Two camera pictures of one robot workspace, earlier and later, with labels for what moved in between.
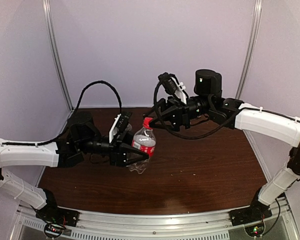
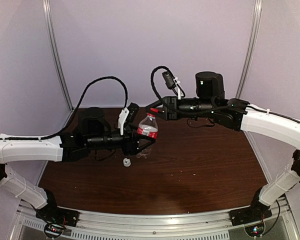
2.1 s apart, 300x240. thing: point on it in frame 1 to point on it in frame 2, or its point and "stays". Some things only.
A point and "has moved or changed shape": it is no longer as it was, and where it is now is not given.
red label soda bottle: (144, 140) has moved or changed shape
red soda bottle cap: (146, 123) has moved or changed shape
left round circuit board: (52, 230) stays
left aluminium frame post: (48, 14) stays
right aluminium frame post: (257, 18) stays
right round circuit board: (255, 230) stays
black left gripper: (117, 150) to (132, 147)
